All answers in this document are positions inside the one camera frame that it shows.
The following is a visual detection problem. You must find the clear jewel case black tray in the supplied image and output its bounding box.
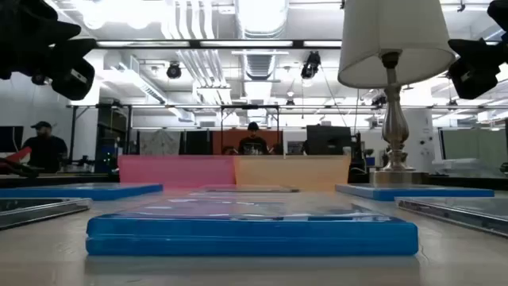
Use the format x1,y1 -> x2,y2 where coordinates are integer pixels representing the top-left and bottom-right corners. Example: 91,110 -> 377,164
394,196 -> 508,238
194,184 -> 301,195
0,197 -> 93,230

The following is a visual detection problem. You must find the black overhead frame bar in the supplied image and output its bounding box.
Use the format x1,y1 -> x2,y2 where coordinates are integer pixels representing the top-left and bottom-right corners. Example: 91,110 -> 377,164
94,38 -> 343,50

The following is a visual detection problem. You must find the blue plastic disc case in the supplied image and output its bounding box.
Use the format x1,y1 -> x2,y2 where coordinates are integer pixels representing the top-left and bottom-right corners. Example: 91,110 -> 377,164
0,182 -> 164,202
335,183 -> 495,202
85,200 -> 420,257

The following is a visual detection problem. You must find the black computer monitor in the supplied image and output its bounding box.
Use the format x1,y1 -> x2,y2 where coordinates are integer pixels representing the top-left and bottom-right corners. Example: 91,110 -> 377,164
306,125 -> 352,156

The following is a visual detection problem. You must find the orange partition panel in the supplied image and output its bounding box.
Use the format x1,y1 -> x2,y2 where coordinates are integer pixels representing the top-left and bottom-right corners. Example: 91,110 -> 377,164
212,129 -> 283,156

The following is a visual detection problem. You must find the white shade silver table lamp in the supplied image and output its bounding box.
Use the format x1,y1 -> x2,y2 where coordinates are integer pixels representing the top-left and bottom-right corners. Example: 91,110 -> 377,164
337,0 -> 456,186

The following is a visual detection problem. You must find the pink translucent plastic bin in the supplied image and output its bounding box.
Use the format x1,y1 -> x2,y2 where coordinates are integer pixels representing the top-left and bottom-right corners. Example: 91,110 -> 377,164
117,154 -> 237,188

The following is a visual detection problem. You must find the orange translucent plastic bin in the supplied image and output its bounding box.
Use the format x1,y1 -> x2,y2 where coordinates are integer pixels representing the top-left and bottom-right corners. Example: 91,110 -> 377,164
233,154 -> 352,192

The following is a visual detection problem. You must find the black metal frame stand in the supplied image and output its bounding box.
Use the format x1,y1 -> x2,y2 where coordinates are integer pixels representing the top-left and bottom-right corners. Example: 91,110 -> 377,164
220,105 -> 281,156

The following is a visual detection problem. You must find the green partition panel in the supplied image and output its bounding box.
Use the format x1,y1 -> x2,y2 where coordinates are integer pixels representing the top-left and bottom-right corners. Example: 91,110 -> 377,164
439,129 -> 508,160

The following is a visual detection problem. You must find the clear plastic storage box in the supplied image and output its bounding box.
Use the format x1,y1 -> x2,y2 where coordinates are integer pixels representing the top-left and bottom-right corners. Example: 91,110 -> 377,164
432,157 -> 503,178

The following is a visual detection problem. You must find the dark wall screen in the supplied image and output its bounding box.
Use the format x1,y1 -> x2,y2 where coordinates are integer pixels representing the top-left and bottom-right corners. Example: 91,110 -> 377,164
0,126 -> 25,153

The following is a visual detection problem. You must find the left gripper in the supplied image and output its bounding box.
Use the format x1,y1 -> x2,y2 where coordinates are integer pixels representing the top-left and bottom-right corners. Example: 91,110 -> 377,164
39,37 -> 98,101

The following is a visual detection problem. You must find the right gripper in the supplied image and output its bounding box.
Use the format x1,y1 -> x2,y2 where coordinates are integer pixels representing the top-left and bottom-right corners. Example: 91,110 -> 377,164
447,37 -> 508,100

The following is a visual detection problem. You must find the person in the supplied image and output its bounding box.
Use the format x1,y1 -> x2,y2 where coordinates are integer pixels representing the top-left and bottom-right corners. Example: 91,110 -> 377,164
21,121 -> 68,172
237,122 -> 271,156

